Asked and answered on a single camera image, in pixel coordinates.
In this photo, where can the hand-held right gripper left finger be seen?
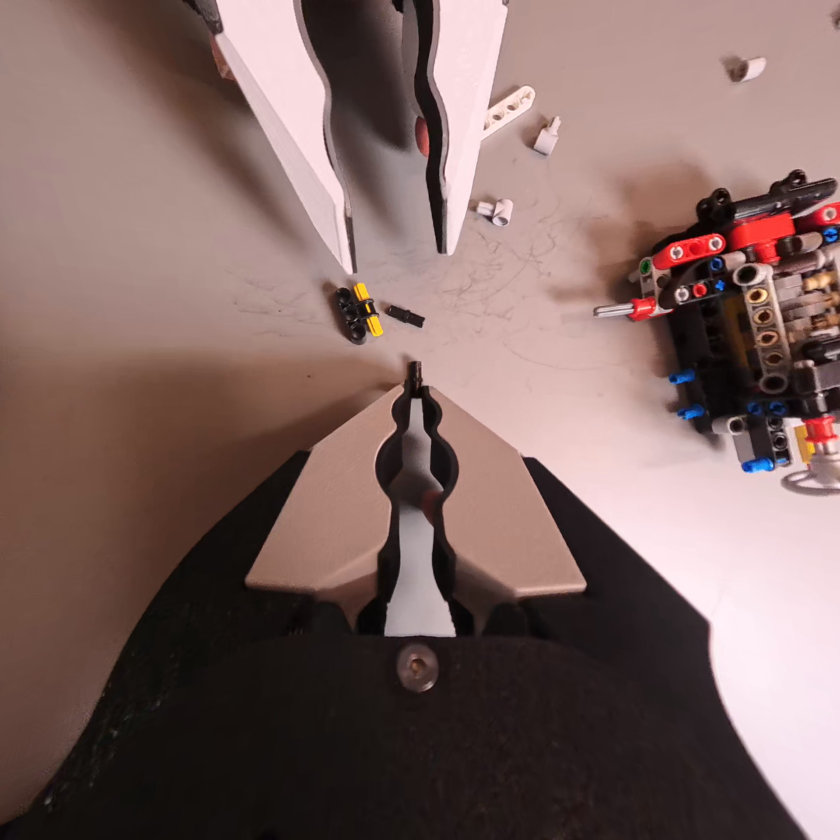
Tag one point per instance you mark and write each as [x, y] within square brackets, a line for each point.
[328, 518]

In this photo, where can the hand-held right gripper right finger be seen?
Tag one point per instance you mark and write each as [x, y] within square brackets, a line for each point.
[505, 518]

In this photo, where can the black lego pin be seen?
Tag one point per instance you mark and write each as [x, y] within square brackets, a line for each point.
[415, 375]
[403, 316]

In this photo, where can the partly built lego car chassis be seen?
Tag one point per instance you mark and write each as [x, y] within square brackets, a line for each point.
[761, 229]

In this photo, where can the grey lego connector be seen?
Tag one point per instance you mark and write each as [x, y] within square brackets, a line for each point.
[502, 211]
[543, 141]

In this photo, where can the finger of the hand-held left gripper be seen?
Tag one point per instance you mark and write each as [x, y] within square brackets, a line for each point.
[466, 79]
[275, 79]

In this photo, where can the white four-hole lego beam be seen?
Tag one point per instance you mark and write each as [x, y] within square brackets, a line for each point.
[530, 98]

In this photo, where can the yellow lego axle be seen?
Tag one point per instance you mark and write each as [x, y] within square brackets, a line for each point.
[377, 327]

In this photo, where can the person's right hand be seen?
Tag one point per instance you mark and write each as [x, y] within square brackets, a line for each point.
[431, 505]

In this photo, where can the black lego cross connector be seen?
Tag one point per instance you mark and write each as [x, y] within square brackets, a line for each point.
[346, 315]

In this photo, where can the grey lego bush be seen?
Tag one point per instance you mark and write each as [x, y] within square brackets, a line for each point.
[751, 67]

